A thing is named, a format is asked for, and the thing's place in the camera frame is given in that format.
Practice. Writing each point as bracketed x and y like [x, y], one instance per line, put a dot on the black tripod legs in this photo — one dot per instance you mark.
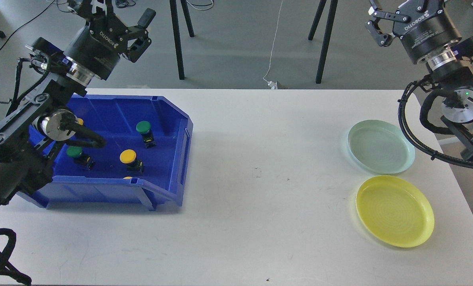
[176, 32]
[327, 33]

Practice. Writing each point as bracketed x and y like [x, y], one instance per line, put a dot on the right black tripod legs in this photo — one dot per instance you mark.
[327, 33]

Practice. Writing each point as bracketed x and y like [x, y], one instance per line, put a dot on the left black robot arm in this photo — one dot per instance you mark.
[39, 123]

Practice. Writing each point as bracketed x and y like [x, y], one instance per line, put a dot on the yellow push button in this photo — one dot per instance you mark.
[132, 163]

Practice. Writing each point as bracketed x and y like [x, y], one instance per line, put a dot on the green push button centre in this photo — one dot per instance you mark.
[144, 129]

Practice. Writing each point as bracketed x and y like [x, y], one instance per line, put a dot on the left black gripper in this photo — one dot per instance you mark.
[98, 45]

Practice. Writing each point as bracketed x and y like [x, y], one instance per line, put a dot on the light green plate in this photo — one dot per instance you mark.
[380, 147]

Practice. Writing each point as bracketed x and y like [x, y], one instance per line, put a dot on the green push button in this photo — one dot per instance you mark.
[144, 129]
[79, 157]

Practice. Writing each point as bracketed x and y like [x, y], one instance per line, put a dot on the green push button left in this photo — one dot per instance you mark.
[79, 157]

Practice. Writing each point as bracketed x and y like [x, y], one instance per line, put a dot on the blue plastic bin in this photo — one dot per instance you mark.
[114, 117]

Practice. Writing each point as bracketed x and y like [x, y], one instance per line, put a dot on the white power plug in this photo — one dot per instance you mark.
[273, 85]

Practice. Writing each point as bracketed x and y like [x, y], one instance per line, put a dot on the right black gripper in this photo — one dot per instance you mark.
[429, 31]

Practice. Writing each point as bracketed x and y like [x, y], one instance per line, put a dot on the yellow plate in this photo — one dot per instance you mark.
[395, 211]

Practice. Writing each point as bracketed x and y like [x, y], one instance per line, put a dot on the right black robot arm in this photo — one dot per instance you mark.
[448, 107]

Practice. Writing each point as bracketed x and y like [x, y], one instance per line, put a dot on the left black tripod legs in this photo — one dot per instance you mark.
[176, 32]

